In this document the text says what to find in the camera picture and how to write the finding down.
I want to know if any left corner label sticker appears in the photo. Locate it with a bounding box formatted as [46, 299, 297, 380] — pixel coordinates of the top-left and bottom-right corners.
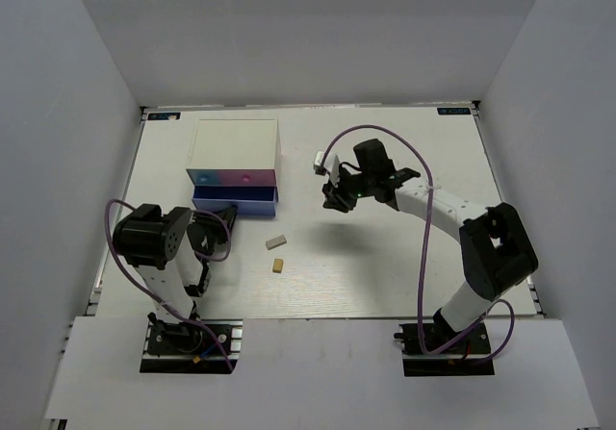
[147, 112, 181, 121]

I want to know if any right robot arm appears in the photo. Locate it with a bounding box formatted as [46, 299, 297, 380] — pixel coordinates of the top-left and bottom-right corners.
[314, 139, 539, 352]

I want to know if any grey white eraser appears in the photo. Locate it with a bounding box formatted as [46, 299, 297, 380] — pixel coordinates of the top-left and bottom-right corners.
[266, 235, 287, 250]

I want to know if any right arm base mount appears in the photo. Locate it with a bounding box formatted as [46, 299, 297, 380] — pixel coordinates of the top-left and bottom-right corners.
[394, 323, 495, 377]

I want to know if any small blue drawer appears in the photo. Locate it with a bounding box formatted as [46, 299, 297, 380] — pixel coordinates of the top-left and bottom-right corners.
[187, 168, 222, 187]

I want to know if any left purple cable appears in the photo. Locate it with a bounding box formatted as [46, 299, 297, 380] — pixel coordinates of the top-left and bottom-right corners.
[104, 198, 240, 372]

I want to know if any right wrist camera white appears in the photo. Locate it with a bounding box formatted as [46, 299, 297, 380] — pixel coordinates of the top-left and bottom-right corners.
[313, 151, 341, 187]

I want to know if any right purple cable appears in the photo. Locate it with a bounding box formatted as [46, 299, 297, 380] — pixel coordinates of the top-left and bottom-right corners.
[322, 123, 516, 365]

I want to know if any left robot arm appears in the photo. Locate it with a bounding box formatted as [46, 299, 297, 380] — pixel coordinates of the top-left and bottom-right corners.
[106, 202, 238, 352]

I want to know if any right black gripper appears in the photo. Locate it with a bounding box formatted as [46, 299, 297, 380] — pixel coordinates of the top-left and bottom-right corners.
[323, 164, 376, 214]

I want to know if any right corner label sticker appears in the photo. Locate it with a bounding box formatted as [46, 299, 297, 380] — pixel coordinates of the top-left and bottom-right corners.
[437, 107, 472, 115]

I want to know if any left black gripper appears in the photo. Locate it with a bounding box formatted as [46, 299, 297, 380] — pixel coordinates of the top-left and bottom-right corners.
[192, 205, 238, 266]

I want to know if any white drawer cabinet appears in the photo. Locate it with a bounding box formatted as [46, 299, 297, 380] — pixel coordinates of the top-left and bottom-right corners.
[186, 119, 281, 182]

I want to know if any corner label sticker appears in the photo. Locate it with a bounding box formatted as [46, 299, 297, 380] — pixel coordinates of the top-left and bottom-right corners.
[437, 107, 472, 115]
[147, 112, 181, 121]

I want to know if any purple cable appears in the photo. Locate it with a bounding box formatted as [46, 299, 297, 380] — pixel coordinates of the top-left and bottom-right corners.
[104, 198, 240, 372]
[322, 123, 516, 365]

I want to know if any tan yellow eraser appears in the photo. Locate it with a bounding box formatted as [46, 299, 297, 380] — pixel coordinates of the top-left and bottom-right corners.
[272, 259, 284, 273]

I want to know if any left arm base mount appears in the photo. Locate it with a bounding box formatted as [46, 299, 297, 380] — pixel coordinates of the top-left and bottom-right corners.
[140, 320, 243, 375]

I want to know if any pink drawer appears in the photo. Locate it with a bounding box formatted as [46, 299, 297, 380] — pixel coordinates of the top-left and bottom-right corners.
[218, 169, 277, 188]

